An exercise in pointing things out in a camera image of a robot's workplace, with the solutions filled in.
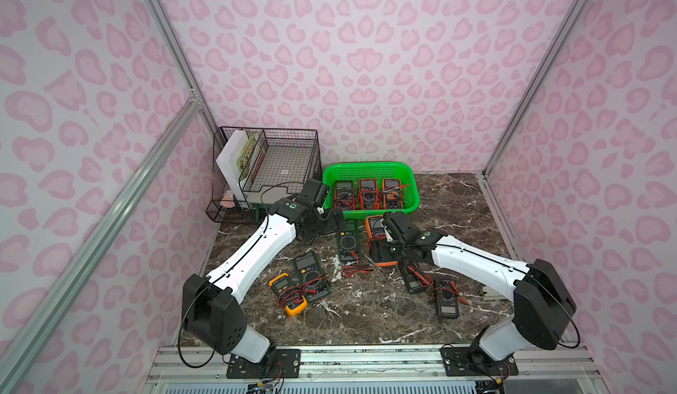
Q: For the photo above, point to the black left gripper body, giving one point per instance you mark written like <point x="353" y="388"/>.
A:
<point x="328" y="217"/>

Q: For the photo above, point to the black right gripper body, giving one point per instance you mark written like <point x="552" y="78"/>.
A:
<point x="383" y="236"/>

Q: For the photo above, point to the orange multimeter with leads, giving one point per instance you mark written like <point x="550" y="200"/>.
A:
<point x="381" y="253"/>

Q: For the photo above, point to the red multimeter small screen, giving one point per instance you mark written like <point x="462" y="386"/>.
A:
<point x="368" y="194"/>

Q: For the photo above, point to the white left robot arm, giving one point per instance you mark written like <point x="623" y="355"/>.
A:
<point x="212" y="305"/>

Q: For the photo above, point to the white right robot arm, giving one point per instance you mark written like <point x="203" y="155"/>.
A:
<point x="543" y="309"/>

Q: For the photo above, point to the dark green multimeter upper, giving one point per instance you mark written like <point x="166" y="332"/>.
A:
<point x="348" y="245"/>

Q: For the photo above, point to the dark green multimeter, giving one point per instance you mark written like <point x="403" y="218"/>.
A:
<point x="348" y="245"/>
<point x="313" y="281"/>

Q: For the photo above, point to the black clamp multimeter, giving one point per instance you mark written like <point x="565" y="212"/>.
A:
<point x="447" y="299"/>

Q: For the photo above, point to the dark green multimeter lower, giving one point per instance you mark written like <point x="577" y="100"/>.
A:
<point x="313" y="281"/>

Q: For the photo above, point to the yellow multimeter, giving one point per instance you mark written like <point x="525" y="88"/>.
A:
<point x="289" y="295"/>

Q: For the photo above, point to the white board in rack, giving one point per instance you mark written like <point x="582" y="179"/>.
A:
<point x="227" y="161"/>

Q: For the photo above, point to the white stapler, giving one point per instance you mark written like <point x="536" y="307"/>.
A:
<point x="489" y="294"/>

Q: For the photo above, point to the black wire mesh rack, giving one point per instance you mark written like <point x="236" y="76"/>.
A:
<point x="275" y="163"/>

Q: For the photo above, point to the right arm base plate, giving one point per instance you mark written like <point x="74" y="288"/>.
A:
<point x="469" y="361"/>

